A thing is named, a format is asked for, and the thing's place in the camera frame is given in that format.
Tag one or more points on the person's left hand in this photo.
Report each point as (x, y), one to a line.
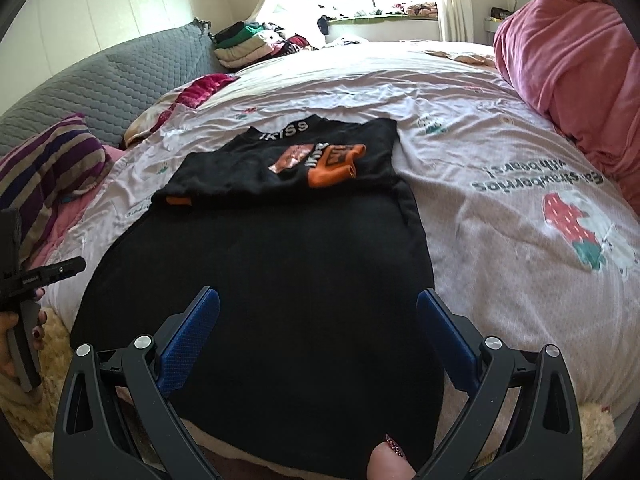
(6, 345)

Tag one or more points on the white printed bedsheet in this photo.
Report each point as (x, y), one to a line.
(500, 150)

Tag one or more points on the white dressing table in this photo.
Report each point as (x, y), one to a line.
(492, 30)

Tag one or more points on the green window seat cushion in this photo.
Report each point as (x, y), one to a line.
(370, 20)

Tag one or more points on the dark object by window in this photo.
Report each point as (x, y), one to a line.
(323, 25)

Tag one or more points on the peach floral cloth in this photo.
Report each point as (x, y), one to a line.
(460, 57)

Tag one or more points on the grey quilted headboard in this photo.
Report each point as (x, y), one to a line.
(100, 75)

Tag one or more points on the pink blanket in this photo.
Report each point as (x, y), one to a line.
(565, 50)

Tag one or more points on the purple striped pillow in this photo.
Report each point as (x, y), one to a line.
(55, 160)

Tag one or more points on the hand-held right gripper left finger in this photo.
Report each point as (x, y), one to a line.
(192, 330)

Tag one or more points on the person's right hand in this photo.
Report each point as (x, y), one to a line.
(392, 462)

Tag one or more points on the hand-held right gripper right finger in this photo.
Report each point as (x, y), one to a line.
(447, 332)

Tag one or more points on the black sweater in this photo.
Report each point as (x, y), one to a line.
(260, 260)

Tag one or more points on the pile of folded clothes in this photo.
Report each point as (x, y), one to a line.
(245, 45)

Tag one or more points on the red floral blanket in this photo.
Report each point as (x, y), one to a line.
(205, 85)

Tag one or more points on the cream fluffy rug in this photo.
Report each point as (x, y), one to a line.
(50, 360)

